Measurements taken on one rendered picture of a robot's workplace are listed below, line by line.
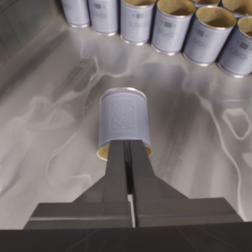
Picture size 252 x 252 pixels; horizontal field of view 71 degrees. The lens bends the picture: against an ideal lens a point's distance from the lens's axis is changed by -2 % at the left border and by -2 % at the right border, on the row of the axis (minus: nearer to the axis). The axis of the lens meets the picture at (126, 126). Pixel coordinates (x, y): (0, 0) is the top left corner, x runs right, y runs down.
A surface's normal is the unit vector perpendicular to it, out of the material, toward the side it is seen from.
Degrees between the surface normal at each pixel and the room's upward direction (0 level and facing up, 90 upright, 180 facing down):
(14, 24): 90
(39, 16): 90
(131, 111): 12
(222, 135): 0
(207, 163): 0
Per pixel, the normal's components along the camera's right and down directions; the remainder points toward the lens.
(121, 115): -0.11, -0.48
